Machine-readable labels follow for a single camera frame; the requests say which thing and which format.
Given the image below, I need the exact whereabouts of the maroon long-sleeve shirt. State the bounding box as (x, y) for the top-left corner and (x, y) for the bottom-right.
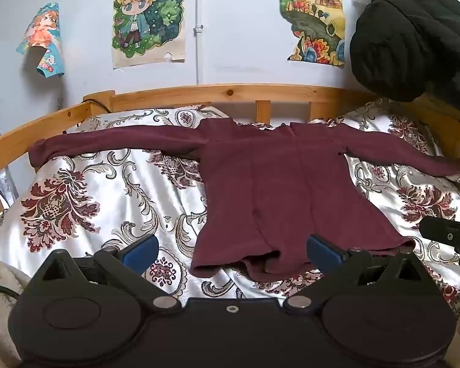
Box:
(28, 117), (460, 281)

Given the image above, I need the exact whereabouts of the curled cartoon girl poster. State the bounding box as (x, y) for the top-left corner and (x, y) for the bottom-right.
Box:
(16, 2), (65, 79)

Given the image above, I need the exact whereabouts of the white wall pipe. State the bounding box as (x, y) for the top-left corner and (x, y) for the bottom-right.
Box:
(195, 0), (204, 85)

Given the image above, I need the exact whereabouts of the landscape painting poster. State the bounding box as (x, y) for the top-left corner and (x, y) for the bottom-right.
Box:
(278, 0), (346, 67)

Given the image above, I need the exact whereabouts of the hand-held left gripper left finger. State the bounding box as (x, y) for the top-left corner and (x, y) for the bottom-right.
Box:
(27, 234), (182, 313)

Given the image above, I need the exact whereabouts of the cartoon boy poster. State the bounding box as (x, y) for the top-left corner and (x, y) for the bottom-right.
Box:
(112, 0), (186, 70)

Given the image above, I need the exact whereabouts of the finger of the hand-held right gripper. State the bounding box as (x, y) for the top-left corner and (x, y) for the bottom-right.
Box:
(419, 216), (460, 270)

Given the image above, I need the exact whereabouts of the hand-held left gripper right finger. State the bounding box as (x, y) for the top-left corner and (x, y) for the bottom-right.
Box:
(282, 234), (435, 313)

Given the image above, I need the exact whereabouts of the black quilted jacket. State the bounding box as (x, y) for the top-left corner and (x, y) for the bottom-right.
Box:
(349, 0), (460, 117)

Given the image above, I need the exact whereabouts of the black cable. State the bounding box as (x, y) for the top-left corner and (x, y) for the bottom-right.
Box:
(0, 283), (21, 300)
(81, 99), (113, 115)

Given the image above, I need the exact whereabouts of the wooden bed frame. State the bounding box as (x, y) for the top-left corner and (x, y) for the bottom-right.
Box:
(0, 83), (460, 225)

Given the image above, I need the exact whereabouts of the floral satin blanket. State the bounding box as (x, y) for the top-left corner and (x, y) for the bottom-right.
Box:
(0, 98), (460, 313)

